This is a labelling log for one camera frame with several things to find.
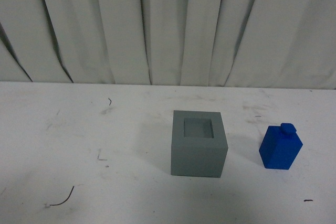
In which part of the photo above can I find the blue block with knob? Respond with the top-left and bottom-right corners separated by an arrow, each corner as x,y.
259,123 -> 303,170

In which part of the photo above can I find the gray hollow cube base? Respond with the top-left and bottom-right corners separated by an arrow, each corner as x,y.
171,110 -> 228,178

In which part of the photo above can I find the white pleated curtain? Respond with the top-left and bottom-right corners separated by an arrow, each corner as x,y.
1,0 -> 335,89

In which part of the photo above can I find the thin dark wire piece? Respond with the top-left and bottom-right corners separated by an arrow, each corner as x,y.
45,186 -> 76,208

